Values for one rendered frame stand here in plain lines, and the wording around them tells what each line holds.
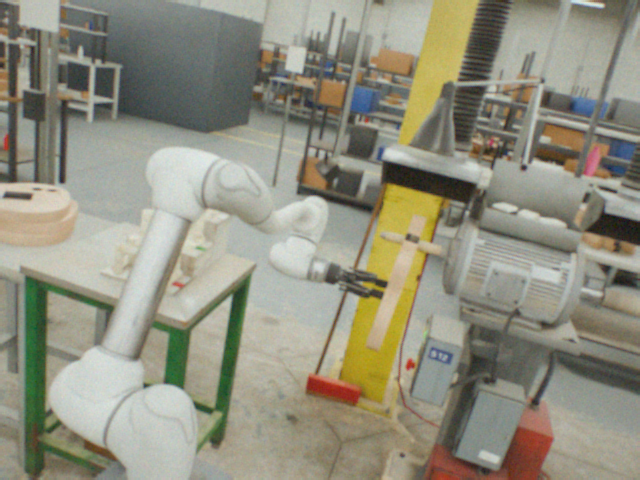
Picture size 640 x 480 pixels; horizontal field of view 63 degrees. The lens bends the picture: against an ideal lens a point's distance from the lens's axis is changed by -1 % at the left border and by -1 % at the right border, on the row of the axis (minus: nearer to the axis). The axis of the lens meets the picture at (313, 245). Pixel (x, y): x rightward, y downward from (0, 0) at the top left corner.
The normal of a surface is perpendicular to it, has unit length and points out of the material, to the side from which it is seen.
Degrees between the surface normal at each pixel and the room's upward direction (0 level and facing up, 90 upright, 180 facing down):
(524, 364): 90
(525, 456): 90
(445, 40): 90
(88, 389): 59
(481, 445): 90
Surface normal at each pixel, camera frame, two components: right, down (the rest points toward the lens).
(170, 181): -0.30, -0.11
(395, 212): -0.28, 0.29
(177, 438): 0.68, 0.14
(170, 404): 0.25, -0.91
